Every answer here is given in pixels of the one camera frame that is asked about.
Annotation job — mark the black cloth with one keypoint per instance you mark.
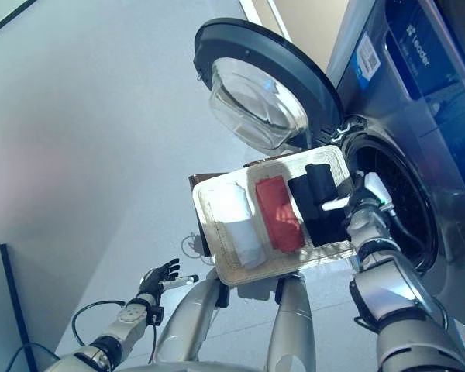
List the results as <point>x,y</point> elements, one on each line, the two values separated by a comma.
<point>325,228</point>

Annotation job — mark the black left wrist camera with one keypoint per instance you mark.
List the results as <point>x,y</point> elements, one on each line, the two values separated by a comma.
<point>157,314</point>

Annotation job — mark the grey front-load washing machine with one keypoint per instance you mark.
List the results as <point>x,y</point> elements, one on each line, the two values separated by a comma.
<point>457,155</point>

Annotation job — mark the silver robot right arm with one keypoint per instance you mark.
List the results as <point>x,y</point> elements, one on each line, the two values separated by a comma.
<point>391,286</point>

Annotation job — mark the white rolled cloth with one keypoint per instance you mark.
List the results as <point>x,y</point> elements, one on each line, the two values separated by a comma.
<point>240,228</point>

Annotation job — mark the round glass washing machine door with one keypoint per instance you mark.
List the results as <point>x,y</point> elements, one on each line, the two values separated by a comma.
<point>255,40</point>

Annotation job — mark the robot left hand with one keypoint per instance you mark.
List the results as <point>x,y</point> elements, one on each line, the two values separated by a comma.
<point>155,283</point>

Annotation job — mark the silver robot torso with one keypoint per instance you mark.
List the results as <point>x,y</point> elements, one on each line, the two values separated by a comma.
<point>197,367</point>

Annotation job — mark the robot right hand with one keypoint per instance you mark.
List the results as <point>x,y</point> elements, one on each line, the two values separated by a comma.
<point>376,190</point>

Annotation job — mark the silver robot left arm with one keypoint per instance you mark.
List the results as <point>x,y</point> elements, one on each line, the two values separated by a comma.
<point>128,317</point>

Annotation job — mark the cream wicker basket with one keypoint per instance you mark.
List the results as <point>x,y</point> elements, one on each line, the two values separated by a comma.
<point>217,248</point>

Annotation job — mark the red cloth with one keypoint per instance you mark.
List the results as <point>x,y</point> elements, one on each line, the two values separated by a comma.
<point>279,217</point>

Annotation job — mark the white panel with black edge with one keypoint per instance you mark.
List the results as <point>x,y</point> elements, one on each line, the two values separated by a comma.
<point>0,310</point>

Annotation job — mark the silver robot right leg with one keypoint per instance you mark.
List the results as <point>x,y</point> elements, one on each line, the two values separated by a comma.
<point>294,321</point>

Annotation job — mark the blue white washer sticker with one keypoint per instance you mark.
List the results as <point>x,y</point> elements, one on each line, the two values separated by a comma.
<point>368,58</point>

